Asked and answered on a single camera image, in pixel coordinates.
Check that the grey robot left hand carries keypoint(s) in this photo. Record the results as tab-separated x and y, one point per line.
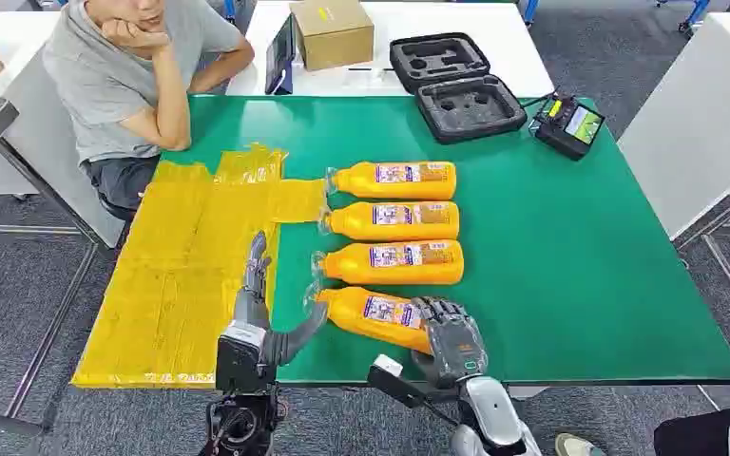
255	302

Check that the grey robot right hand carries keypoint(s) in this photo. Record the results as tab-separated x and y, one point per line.
456	343

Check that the orange drink bottle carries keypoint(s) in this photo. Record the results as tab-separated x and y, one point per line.
352	223
355	321
352	267
365	182

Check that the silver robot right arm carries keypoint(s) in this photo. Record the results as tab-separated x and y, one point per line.
494	415

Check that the yellow sheet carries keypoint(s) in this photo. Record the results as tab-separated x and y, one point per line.
163	283

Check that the green table mat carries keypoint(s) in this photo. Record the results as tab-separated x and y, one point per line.
560	270

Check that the black foam-lined case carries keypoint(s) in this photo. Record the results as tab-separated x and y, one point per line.
466	107

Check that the black remote controller with screen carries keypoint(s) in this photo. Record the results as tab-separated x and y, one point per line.
563	132

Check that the dark tablet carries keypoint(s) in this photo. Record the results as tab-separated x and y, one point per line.
280	60

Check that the person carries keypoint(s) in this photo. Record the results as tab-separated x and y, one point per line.
107	82
686	434

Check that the black pen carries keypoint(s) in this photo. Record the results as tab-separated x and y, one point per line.
365	68

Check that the closed cardboard box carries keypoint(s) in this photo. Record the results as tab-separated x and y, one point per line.
333	34

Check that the white table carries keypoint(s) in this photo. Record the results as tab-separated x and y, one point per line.
699	113
453	19
25	113

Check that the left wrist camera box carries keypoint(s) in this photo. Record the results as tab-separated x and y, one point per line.
242	359

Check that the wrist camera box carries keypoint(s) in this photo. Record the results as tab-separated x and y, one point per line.
393	381
242	359

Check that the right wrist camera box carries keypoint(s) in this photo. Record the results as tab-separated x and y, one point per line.
393	381

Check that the blue trolley frame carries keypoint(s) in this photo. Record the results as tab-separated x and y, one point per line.
692	14

